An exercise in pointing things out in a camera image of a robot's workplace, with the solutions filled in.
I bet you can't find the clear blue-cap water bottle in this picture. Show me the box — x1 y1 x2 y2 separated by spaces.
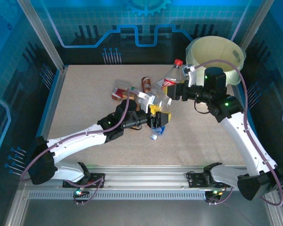
153 94 173 113

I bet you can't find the crushed blue-label bottle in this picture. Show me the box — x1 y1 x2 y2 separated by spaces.
150 126 167 142

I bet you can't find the red-label cola bottle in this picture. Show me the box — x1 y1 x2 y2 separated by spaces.
163 58 183 91

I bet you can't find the brown coffee bottle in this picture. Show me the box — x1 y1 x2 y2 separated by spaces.
141 77 153 94

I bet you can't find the red-label tea bottle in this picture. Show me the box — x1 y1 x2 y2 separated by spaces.
111 87 137 102

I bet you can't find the clear square green-ring bottle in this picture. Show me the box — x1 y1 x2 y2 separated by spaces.
114 79 142 95

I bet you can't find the white lined trash bin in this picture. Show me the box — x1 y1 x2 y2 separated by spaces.
185 36 247 86

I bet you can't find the small LED controller board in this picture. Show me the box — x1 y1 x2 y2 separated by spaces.
205 188 224 203
73 186 90 197

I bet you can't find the grey metal panel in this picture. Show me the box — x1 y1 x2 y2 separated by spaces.
4 183 283 226

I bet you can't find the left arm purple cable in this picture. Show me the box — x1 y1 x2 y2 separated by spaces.
20 94 130 206

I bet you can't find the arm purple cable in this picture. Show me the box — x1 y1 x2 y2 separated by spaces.
194 59 283 207
20 94 130 206

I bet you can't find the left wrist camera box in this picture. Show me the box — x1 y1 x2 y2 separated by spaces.
138 91 156 113

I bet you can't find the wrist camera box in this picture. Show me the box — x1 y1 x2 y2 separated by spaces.
182 65 205 87
138 91 156 113

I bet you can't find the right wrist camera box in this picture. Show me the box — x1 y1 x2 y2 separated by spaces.
182 65 205 87

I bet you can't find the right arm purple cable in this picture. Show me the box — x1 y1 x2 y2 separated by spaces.
194 59 283 207

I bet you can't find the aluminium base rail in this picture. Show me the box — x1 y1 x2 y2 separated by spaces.
21 164 272 189

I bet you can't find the aluminium frame post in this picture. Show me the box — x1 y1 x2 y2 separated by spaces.
16 0 67 72
231 0 274 48

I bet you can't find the slotted grey cable duct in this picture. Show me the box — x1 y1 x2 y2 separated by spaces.
28 192 208 201

